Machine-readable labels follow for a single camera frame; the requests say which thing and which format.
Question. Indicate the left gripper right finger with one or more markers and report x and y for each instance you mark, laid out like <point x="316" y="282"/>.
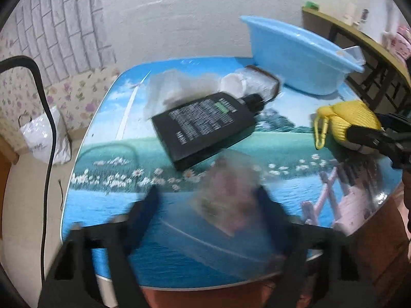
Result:
<point x="309" y="249"/>

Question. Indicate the white plastic shopping bag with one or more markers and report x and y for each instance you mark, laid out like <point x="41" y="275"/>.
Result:
<point x="37" y="134"/>

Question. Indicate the light blue plastic basin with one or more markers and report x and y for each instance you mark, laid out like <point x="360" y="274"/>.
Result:
<point x="305" y="61"/>

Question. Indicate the wooden side shelf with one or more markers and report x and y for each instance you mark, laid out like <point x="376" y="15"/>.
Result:
<point x="386" y="78"/>

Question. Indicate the white yarn bundle brown band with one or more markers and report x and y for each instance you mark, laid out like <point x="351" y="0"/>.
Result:
<point x="261" y="82"/>

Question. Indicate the clear plastic box in basin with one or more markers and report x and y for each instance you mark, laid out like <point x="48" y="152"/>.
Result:
<point x="353" y="54"/>

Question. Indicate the clear bag of cotton swabs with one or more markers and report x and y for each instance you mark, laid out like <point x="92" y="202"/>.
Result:
<point x="173" y="88"/>

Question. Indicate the round white cotton pad stack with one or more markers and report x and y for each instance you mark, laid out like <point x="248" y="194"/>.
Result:
<point x="234" y="84"/>

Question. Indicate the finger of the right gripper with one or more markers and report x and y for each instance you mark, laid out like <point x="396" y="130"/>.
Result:
<point x="395" y="146"/>

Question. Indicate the green box on shelf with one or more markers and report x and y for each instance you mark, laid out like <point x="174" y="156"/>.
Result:
<point x="312" y="5"/>

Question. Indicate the black rectangular bottle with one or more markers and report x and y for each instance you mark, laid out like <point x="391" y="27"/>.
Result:
<point x="197" y="130"/>

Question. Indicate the white cup on shelf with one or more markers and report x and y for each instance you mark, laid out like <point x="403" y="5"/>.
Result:
<point x="348" y="16"/>

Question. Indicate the clear packet pinkish contents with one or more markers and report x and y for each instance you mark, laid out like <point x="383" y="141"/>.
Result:
<point x="226" y="196"/>

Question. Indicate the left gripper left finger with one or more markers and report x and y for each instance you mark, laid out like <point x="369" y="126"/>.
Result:
<point x="72" y="280"/>

